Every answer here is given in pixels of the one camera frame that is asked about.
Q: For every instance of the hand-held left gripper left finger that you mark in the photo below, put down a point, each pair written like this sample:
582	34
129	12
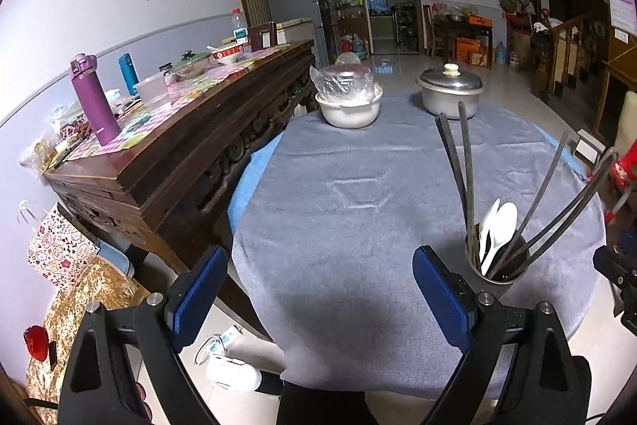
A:
199	290

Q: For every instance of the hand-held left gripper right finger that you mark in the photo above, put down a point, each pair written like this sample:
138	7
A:
440	295

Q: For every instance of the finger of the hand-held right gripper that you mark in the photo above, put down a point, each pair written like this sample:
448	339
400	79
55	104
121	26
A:
617	265
629	313

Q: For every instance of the black chopstick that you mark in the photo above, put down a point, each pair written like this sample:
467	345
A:
572	206
466	156
540	191
453	161
580	213

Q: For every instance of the metal utensil holder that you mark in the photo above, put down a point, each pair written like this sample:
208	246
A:
502	278

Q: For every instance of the white plastic spoon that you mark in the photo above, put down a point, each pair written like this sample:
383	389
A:
488	231
503	226

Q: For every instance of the white power strip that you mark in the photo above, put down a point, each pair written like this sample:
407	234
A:
224	338

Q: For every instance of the red plastic stool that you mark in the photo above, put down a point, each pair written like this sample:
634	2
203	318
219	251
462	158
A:
624	176

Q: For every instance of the white hair dryer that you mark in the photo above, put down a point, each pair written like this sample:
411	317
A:
234	375

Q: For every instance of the grey tablecloth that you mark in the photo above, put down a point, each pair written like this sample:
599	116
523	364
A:
348	231

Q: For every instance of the gold patterned cushion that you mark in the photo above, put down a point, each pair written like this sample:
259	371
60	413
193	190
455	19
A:
84	305

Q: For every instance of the blue table cover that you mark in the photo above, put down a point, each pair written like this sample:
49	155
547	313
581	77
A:
249	186

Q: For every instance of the white step stool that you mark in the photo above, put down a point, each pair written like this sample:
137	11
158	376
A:
589	146

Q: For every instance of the patterned paper bag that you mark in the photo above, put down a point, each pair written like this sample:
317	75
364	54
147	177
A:
62	248

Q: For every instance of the beige chair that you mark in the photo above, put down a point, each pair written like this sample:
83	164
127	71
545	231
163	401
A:
628	121

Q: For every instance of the dark wooden sideboard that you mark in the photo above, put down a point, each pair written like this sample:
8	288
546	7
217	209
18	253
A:
199	141

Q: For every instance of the red round object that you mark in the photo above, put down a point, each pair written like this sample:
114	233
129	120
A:
36	343

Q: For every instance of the aluminium pot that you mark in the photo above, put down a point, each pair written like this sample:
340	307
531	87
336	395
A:
450	104

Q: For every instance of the checkered sideboard cloth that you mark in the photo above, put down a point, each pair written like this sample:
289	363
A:
189	91

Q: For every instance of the clear plastic container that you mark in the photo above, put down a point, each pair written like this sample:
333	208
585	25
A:
152	89

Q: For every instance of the white ceramic pot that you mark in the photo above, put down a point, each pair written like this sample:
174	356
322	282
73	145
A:
348	109

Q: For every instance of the aluminium pot lid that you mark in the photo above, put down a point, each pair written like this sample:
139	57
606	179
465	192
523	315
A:
450	81

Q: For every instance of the purple water bottle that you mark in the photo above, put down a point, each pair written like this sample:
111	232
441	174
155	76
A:
94	101

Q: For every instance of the glass lidded green pot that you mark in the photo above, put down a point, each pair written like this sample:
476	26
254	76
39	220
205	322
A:
191	64

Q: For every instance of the blue water bottle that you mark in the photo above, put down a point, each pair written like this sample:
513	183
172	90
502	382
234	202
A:
128	74

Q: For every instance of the clear plastic bagged bowl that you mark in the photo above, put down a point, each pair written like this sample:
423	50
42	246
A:
343	81

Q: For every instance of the red and white bowl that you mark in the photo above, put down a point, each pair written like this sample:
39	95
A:
226	55

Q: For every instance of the large water jug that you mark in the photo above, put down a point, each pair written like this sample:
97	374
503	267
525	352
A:
359	47
501	54

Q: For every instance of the white plastic chair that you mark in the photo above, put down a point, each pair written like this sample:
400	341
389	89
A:
347	58

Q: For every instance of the brown wooden box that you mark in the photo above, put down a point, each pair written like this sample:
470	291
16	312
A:
263	36

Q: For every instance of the red capped plastic bottle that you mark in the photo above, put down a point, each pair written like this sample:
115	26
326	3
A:
240	31

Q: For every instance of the wooden table with boxes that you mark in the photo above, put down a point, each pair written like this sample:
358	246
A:
463	26

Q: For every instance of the white chest freezer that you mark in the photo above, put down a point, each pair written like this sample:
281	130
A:
296	30

